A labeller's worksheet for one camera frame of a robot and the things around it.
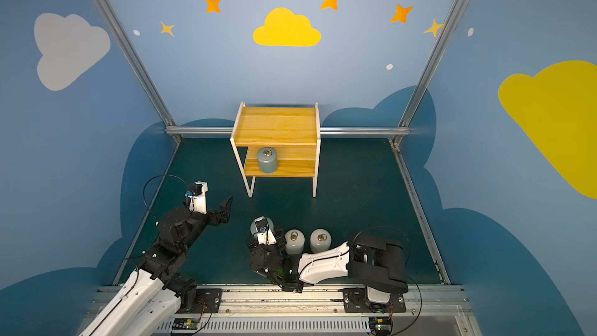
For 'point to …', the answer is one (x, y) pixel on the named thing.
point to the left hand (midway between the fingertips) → (218, 193)
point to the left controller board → (184, 323)
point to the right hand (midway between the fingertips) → (264, 227)
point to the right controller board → (380, 326)
